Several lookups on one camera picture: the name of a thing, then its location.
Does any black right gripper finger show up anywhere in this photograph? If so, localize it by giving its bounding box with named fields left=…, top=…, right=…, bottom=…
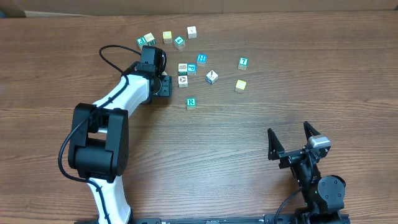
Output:
left=303, top=121, right=320, bottom=139
left=267, top=128, right=285, bottom=155

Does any green R wooden block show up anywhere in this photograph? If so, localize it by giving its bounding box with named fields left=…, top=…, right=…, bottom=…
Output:
left=186, top=98, right=197, bottom=110

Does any yellow I wooden block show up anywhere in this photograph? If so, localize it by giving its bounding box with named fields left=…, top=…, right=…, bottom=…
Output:
left=235, top=80, right=246, bottom=93

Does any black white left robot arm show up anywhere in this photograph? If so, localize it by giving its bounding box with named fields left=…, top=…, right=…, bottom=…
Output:
left=58, top=46, right=172, bottom=223

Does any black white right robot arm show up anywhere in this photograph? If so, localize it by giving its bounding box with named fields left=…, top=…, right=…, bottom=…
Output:
left=267, top=121, right=350, bottom=224

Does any white block round picture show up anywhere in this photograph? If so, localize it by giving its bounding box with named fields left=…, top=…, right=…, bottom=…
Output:
left=178, top=75, right=188, bottom=88

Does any wooden block brain picture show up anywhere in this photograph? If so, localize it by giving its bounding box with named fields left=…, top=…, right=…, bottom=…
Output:
left=178, top=63, right=188, bottom=76

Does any blue P wooden block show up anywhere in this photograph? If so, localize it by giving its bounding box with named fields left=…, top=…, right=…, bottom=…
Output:
left=187, top=63, right=197, bottom=76

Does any green A wooden block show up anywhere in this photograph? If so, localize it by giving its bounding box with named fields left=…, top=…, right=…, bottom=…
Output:
left=174, top=36, right=185, bottom=50

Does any blue H wooden block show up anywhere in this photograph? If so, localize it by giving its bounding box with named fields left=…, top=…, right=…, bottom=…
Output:
left=197, top=54, right=207, bottom=67

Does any green J wooden block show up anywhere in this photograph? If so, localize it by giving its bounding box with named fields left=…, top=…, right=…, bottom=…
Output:
left=136, top=36, right=148, bottom=50

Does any wooden block green 2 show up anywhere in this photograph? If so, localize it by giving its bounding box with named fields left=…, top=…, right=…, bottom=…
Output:
left=144, top=32, right=156, bottom=46

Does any yellow top wooden block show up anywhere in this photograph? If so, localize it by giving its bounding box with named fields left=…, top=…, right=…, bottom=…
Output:
left=162, top=31, right=173, bottom=44

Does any white block blue side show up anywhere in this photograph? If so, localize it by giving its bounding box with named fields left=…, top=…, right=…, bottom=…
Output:
left=206, top=70, right=219, bottom=84

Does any plain white wooden block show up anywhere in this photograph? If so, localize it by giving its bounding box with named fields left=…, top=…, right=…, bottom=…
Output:
left=187, top=26, right=197, bottom=39

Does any green 7 wooden block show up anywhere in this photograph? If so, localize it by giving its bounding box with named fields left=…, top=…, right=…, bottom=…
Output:
left=238, top=57, right=248, bottom=70

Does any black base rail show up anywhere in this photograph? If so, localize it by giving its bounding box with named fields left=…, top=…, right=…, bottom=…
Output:
left=74, top=213, right=351, bottom=224

